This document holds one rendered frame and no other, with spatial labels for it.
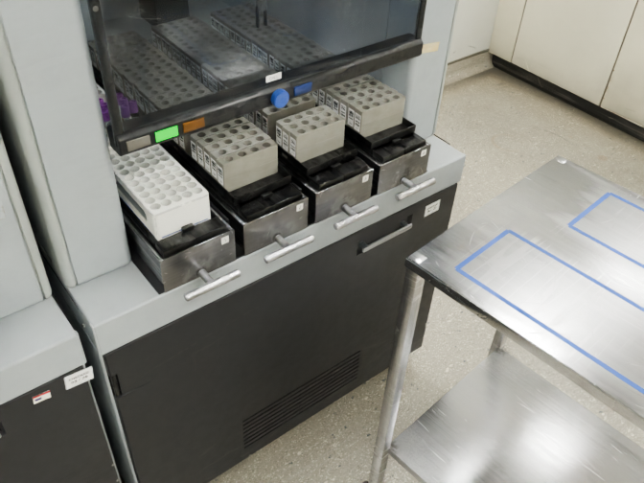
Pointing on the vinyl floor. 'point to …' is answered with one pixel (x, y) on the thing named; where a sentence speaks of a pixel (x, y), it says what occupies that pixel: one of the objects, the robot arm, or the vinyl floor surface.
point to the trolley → (532, 336)
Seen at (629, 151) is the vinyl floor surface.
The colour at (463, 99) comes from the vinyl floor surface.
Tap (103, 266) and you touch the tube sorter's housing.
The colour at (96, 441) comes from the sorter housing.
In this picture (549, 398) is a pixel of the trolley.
